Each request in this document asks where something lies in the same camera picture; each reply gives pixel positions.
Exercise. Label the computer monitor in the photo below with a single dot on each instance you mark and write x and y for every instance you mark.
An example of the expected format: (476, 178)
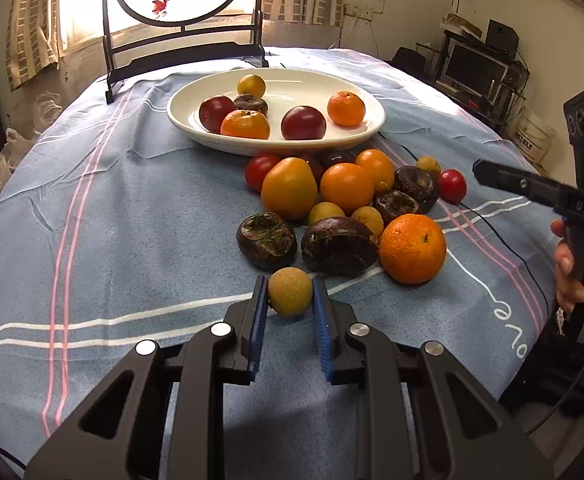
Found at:
(474, 70)

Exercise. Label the white plastic bucket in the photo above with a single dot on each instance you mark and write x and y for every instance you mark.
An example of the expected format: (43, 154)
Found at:
(533, 135)

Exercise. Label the white wall socket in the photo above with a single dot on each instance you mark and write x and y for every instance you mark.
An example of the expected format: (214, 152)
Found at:
(359, 12)

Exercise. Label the dark purple plum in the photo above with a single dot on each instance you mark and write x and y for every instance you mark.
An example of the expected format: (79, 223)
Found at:
(314, 165)
(338, 157)

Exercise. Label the large yellow-orange fruit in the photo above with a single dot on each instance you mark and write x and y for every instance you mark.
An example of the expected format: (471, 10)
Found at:
(289, 190)

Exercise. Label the clear plastic bags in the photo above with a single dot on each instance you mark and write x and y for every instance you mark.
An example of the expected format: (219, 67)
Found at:
(14, 150)

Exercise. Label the blue striped tablecloth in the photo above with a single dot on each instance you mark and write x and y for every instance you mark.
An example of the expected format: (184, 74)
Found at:
(121, 210)

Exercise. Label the person's dark clothing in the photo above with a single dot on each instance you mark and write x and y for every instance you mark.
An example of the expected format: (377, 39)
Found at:
(547, 390)

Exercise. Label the red tomato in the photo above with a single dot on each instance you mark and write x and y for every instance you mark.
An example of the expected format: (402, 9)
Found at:
(453, 186)
(259, 172)

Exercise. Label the black speaker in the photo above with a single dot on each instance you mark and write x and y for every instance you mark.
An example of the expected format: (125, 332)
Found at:
(502, 37)

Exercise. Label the dark red plum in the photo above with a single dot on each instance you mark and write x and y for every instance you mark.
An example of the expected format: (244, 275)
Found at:
(215, 112)
(303, 123)

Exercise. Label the white oval plate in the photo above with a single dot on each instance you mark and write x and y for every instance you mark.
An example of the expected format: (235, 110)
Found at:
(297, 87)

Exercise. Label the large dimpled mandarin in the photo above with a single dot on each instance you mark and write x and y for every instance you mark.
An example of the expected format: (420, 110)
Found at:
(412, 249)

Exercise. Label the large smooth dark passion fruit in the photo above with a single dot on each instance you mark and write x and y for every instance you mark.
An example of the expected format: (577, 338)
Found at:
(339, 246)

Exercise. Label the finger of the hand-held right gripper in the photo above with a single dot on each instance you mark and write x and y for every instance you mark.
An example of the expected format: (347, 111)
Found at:
(517, 180)

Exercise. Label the orange mandarin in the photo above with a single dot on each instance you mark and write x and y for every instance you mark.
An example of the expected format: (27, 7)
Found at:
(346, 109)
(245, 125)

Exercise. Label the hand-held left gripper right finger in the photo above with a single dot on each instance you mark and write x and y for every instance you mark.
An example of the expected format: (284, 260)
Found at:
(322, 332)

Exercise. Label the person's right hand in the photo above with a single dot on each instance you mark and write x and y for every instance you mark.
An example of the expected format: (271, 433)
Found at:
(567, 280)

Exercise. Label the small yellow round fruit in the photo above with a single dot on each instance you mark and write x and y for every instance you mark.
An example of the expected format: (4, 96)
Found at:
(252, 85)

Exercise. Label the wrinkled dark passion fruit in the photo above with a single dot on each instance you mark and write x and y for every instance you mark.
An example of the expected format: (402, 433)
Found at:
(267, 241)
(396, 206)
(251, 104)
(418, 185)

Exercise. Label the tan longan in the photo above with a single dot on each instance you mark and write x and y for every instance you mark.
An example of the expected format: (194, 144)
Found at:
(428, 166)
(326, 214)
(368, 220)
(290, 291)

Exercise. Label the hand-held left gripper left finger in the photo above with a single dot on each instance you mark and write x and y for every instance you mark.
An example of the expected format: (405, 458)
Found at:
(255, 332)

